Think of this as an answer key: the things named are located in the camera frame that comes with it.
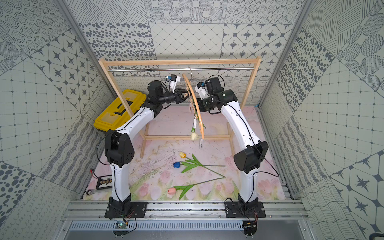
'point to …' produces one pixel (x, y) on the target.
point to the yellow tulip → (182, 155)
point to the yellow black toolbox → (114, 114)
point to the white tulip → (194, 136)
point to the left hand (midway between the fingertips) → (190, 90)
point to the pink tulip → (172, 190)
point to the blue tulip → (191, 166)
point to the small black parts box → (104, 182)
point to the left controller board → (121, 228)
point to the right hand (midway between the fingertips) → (195, 109)
